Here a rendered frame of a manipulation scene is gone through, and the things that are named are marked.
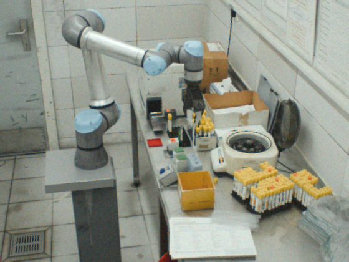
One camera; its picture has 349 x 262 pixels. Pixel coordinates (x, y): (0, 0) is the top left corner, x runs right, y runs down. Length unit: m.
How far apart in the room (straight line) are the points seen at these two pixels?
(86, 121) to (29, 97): 1.89
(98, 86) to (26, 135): 1.99
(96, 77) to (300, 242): 1.08
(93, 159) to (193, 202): 0.49
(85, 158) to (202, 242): 0.67
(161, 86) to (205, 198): 0.84
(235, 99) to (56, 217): 1.50
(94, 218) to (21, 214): 1.31
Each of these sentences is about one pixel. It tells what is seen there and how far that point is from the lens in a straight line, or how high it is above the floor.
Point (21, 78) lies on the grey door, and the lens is 4.00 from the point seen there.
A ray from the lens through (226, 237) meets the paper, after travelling 1.94.
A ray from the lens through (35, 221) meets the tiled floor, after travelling 3.55.
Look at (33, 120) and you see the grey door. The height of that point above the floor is 0.31.
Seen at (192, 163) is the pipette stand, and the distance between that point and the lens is 2.19.
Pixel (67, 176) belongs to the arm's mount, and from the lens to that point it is 2.25.
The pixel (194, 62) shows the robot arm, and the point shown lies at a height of 1.41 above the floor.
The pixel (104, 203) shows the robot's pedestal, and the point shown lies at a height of 0.75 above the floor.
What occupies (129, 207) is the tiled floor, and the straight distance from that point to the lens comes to 3.57.
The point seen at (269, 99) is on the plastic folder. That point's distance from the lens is 2.65.
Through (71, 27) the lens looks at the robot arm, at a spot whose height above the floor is 1.53.
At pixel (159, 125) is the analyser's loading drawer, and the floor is 0.92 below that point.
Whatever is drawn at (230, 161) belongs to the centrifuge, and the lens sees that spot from 2.25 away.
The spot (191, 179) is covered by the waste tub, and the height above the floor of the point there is 0.94.
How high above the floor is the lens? 2.14
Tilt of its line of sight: 28 degrees down
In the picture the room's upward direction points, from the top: straight up
